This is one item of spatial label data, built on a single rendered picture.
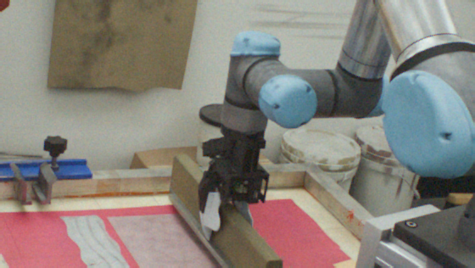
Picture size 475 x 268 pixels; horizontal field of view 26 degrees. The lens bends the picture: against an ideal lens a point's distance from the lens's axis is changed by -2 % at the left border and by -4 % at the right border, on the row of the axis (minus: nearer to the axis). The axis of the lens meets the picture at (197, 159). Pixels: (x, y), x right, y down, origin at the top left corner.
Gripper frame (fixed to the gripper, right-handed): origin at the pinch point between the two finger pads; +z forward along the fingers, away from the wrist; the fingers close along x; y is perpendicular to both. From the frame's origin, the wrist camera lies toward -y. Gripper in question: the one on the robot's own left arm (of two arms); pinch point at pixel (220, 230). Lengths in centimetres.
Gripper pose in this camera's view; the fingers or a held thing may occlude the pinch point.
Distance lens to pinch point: 178.3
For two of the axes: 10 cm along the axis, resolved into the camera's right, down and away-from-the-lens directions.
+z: -1.4, 9.0, 4.1
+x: 9.2, -0.3, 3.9
